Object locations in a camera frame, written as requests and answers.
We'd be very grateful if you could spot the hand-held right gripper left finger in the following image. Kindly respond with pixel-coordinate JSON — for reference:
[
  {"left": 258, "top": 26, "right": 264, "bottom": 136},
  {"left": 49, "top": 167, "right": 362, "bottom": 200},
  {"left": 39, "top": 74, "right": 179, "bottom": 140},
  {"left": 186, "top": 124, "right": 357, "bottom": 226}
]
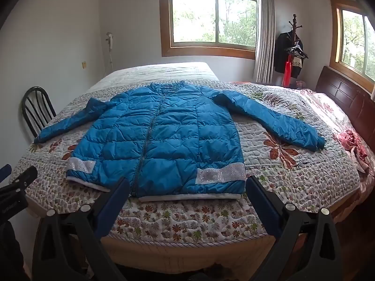
[{"left": 32, "top": 177, "right": 131, "bottom": 281}]

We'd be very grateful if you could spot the black hanging jacket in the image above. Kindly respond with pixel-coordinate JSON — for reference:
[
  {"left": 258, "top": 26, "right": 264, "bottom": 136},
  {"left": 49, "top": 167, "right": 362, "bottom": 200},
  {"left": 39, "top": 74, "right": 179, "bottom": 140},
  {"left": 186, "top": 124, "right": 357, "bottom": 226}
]
[{"left": 274, "top": 31, "right": 304, "bottom": 78}]

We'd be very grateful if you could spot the pink floral blanket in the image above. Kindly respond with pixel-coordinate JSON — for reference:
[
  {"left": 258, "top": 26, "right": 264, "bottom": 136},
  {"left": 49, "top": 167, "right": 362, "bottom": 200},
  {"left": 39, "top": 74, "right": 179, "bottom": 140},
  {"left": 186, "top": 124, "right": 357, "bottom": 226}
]
[{"left": 302, "top": 89, "right": 375, "bottom": 221}]

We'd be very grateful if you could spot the wooden coat rack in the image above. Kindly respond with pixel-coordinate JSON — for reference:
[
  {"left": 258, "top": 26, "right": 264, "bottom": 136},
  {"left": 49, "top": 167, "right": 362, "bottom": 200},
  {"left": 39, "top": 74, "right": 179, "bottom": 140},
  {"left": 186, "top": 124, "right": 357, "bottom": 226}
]
[{"left": 288, "top": 14, "right": 309, "bottom": 83}]

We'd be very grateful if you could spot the large wooden frame window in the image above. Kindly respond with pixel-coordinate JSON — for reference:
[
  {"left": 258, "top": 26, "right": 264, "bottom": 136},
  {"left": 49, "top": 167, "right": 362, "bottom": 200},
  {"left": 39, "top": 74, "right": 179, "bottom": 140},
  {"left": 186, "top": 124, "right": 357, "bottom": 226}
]
[{"left": 159, "top": 0, "right": 260, "bottom": 60}]

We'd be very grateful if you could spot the white wall device with cord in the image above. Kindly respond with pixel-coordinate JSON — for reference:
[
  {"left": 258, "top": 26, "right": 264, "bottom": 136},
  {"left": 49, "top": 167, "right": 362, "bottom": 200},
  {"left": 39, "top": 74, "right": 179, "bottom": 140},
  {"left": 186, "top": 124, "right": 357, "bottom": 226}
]
[{"left": 105, "top": 31, "right": 116, "bottom": 65}]

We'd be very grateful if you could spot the white pleated curtain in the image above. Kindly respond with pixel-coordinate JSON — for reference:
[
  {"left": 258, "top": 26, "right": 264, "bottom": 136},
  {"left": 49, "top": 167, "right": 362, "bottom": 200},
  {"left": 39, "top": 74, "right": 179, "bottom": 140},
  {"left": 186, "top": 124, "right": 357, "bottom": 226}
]
[{"left": 253, "top": 0, "right": 276, "bottom": 84}]

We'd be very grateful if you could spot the small wooden frame window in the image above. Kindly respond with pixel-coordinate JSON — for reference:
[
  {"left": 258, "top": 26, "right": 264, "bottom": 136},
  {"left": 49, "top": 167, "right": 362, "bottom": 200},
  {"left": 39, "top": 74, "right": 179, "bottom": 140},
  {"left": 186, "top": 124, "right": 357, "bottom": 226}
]
[{"left": 320, "top": 0, "right": 375, "bottom": 83}]

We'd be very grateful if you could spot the black clothes hanger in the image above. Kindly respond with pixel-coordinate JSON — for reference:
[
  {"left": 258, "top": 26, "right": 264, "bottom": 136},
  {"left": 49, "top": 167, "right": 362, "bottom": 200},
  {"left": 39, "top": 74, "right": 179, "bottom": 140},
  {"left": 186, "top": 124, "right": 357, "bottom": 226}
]
[{"left": 286, "top": 44, "right": 310, "bottom": 59}]

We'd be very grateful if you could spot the white quilted bed cover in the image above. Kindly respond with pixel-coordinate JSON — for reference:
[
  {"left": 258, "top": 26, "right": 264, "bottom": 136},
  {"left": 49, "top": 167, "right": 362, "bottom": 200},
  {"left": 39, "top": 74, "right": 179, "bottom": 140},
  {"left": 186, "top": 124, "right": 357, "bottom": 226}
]
[{"left": 87, "top": 62, "right": 221, "bottom": 94}]

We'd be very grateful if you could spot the red hanging cloth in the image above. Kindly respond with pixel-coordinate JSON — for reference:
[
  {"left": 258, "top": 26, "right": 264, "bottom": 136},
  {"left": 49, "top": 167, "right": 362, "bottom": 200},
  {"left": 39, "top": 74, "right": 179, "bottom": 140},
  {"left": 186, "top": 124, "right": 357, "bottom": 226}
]
[{"left": 281, "top": 53, "right": 294, "bottom": 87}]

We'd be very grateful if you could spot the beige mattress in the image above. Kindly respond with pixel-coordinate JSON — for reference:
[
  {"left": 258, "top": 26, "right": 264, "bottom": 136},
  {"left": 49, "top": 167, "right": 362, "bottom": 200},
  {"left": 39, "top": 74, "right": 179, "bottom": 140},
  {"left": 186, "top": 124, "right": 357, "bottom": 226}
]
[{"left": 98, "top": 231, "right": 283, "bottom": 273}]

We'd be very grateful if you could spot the black metal chair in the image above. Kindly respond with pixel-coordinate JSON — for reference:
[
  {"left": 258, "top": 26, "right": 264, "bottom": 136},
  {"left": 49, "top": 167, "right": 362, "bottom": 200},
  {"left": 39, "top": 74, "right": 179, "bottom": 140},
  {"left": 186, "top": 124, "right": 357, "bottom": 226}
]
[{"left": 22, "top": 87, "right": 57, "bottom": 139}]

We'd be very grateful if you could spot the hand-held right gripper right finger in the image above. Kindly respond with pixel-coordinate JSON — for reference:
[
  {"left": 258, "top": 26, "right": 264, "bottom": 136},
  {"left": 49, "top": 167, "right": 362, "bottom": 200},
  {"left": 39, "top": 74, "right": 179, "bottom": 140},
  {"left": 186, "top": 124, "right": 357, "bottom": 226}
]
[{"left": 246, "top": 176, "right": 344, "bottom": 281}]

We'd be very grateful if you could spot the dark wooden headboard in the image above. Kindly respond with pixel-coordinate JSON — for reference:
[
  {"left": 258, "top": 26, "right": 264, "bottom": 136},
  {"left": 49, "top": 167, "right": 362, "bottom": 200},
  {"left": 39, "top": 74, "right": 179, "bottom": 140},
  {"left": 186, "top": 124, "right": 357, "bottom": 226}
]
[{"left": 315, "top": 66, "right": 375, "bottom": 130}]

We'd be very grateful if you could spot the blue down jacket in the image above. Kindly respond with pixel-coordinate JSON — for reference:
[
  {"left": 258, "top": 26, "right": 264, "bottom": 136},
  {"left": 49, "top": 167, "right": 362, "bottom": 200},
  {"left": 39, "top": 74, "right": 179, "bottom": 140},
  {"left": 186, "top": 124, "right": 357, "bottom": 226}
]
[{"left": 34, "top": 80, "right": 326, "bottom": 203}]

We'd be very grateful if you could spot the bed with floral quilt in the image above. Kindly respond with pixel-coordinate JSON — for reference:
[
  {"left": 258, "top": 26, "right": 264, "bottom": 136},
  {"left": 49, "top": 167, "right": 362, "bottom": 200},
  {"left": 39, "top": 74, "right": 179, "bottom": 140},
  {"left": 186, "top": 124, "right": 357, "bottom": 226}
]
[{"left": 8, "top": 78, "right": 363, "bottom": 241}]

